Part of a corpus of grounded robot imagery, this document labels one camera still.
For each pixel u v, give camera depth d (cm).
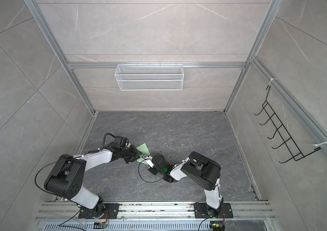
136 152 83
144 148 98
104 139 74
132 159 82
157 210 75
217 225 70
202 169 52
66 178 45
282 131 68
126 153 80
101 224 70
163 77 101
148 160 79
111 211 73
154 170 82
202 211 74
